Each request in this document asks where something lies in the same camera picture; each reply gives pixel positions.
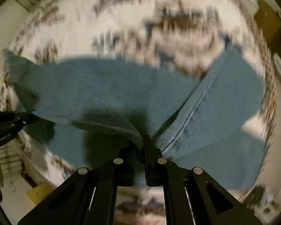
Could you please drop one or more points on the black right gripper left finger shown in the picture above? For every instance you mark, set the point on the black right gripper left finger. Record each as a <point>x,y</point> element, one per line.
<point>87,196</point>

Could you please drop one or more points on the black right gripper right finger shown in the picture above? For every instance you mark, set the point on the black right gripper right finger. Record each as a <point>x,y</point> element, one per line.
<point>192,196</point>

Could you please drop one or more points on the blue denim pants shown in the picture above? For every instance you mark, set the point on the blue denim pants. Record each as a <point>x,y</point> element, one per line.
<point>90,108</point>

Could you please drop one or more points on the yellow paper envelope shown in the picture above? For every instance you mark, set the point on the yellow paper envelope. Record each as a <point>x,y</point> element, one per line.
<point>39,193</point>

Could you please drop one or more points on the white round wall clock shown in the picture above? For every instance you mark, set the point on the white round wall clock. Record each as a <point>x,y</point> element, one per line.
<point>277,62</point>

